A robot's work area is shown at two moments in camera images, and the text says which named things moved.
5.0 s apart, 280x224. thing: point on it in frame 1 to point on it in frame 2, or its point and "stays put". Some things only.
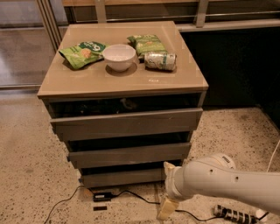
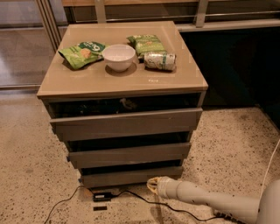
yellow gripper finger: [166, 209] to [152, 188]
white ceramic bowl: [119, 57] stays put
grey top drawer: [125, 124] stays put
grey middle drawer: [129, 156] stays put
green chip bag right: [147, 44] stays put
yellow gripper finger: [168, 166] to [153, 179]
